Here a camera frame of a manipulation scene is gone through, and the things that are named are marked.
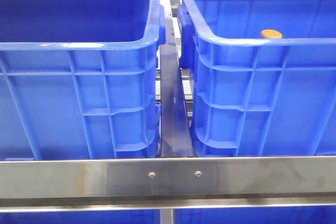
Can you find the yellow push button raised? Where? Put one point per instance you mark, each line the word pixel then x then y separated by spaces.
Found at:
pixel 271 34

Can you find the blue source bin with buttons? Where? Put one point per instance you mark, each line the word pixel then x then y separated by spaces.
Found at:
pixel 78 79

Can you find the steel centre divider bar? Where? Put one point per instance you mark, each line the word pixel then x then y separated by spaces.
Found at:
pixel 175 136

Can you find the blue destination bin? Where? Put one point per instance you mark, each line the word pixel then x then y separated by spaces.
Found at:
pixel 255 96

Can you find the lower blue bin left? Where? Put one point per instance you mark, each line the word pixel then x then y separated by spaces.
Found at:
pixel 117 216

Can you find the lower blue bin right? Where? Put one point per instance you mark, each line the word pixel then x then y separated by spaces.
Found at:
pixel 308 214

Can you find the steel front rail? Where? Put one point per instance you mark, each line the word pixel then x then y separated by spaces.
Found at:
pixel 162 183

